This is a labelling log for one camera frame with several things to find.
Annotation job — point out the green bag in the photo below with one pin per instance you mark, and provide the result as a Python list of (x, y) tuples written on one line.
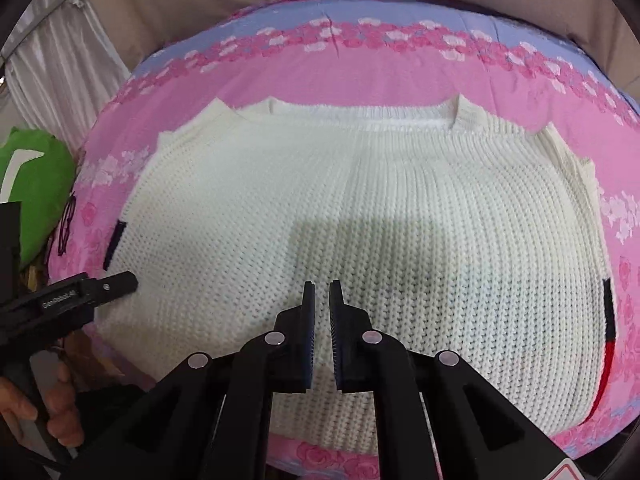
[(38, 172)]

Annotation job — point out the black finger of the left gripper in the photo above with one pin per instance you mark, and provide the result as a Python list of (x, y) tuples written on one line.
[(98, 291)]

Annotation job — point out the person's left hand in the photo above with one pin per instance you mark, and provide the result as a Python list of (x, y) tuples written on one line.
[(64, 424)]

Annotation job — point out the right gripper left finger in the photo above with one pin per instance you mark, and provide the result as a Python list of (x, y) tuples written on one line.
[(279, 361)]

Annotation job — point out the white sheer curtain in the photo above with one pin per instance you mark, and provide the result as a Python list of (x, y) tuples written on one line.
[(61, 68)]

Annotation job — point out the white red black knit sweater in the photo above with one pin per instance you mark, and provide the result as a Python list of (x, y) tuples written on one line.
[(452, 227)]

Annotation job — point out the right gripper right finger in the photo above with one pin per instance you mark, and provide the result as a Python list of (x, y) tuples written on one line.
[(367, 360)]

